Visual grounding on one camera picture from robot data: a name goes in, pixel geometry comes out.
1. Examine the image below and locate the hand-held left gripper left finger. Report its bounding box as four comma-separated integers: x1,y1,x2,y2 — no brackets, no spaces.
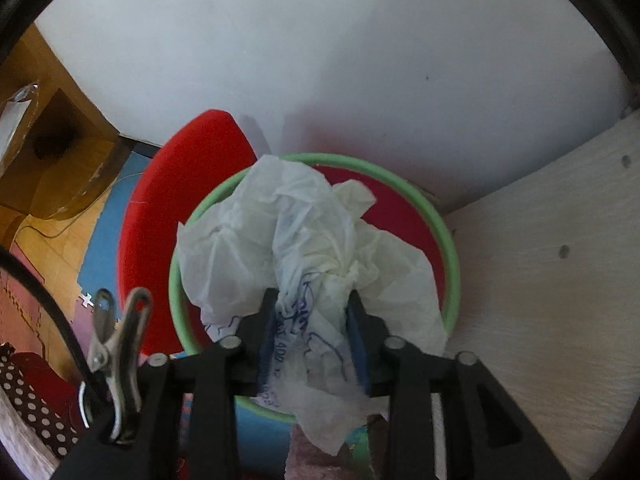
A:
50,287,281,480

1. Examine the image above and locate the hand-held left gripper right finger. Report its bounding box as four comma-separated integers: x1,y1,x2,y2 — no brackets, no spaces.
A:
345,290,571,480

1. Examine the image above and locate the red bin with green rim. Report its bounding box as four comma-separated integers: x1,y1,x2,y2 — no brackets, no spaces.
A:
168,152,461,423

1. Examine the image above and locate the metal spring clip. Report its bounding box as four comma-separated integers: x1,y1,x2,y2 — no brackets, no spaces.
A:
79,287,153,446

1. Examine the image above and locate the red round stool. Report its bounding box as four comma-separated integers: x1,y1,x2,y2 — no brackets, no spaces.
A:
117,109,261,356

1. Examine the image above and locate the dark polka dot cloth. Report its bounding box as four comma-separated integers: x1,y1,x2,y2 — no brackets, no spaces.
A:
0,342,83,461

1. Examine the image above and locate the pink dotted bed sheet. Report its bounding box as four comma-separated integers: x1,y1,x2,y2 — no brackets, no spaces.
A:
0,390,56,471

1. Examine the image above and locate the wooden corner shelf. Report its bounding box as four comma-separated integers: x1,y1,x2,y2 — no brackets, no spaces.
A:
0,22,133,241

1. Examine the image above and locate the black cable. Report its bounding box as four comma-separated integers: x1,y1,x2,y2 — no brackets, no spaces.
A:
0,247,113,406

